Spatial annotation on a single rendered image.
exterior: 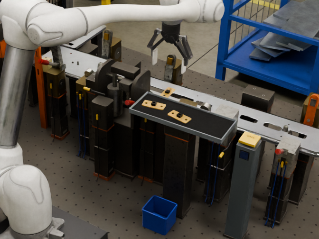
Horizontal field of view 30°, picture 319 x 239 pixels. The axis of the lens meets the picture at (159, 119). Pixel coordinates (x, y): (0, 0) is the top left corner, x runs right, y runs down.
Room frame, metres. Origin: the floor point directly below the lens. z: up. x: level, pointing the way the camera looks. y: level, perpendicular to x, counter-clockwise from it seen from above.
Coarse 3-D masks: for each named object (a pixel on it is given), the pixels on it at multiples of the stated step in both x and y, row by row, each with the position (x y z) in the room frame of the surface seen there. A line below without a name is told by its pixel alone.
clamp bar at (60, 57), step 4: (52, 48) 2.24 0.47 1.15; (56, 48) 2.23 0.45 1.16; (60, 48) 2.25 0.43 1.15; (52, 52) 2.25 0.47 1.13; (56, 52) 2.23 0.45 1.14; (60, 52) 2.25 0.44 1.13; (56, 56) 2.24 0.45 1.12; (60, 56) 2.24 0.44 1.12; (56, 60) 2.24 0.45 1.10; (60, 60) 2.24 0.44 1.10; (60, 64) 2.24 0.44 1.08; (60, 68) 2.24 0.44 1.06
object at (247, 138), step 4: (244, 132) 1.68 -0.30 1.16; (248, 132) 1.68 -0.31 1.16; (244, 136) 1.66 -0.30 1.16; (248, 136) 1.66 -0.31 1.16; (252, 136) 1.66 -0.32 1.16; (256, 136) 1.66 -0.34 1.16; (260, 136) 1.66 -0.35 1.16; (240, 140) 1.63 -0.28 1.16; (244, 140) 1.63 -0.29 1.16; (248, 140) 1.64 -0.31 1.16; (252, 140) 1.64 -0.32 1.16; (256, 140) 1.64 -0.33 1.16; (244, 144) 1.63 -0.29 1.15; (248, 144) 1.62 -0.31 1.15; (252, 144) 1.62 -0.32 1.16; (256, 144) 1.63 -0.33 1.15
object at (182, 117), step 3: (171, 111) 1.79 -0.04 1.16; (174, 111) 1.79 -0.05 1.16; (177, 111) 1.79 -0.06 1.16; (168, 114) 1.77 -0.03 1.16; (171, 114) 1.77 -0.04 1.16; (174, 114) 1.77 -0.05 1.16; (177, 114) 1.76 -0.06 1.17; (180, 114) 1.76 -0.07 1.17; (174, 117) 1.75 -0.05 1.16; (177, 117) 1.75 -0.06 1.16; (180, 117) 1.75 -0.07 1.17; (183, 117) 1.75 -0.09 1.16; (186, 117) 1.75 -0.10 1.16; (180, 120) 1.73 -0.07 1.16; (183, 120) 1.73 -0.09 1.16; (186, 120) 1.73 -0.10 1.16; (189, 120) 1.74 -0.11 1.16
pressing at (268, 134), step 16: (64, 48) 2.53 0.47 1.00; (80, 64) 2.38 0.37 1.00; (96, 64) 2.39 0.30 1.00; (160, 80) 2.27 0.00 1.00; (192, 96) 2.15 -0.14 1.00; (208, 96) 2.16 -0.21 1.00; (240, 112) 2.04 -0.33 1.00; (256, 112) 2.05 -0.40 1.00; (240, 128) 1.93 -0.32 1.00; (256, 128) 1.94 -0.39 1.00; (288, 128) 1.95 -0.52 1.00; (304, 128) 1.95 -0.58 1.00; (304, 144) 1.84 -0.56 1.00
